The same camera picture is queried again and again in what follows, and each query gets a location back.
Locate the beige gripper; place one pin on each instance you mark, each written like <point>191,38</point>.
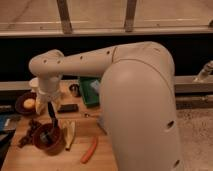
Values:
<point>53,99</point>

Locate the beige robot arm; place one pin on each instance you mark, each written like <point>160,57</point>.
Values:
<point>137,99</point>

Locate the dark brown bowl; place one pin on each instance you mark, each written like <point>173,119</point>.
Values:
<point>19,104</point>

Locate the red bowl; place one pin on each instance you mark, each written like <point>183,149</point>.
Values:
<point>58,140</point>

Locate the black rectangular block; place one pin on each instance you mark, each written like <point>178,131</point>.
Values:
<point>68,108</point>

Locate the yellow round fruit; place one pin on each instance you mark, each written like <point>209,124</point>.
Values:
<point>29,104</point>

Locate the small metal cup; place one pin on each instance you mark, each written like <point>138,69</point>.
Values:
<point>75,90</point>

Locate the white cup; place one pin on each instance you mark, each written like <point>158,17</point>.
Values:
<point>34,84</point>

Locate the dark brown grapes bunch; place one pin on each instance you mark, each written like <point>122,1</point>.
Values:
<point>27,138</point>

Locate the green tray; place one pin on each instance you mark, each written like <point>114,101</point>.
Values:
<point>89,96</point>

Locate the blue box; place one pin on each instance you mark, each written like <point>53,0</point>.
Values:
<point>9,122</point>

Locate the orange carrot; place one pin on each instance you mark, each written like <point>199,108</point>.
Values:
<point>86,157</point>

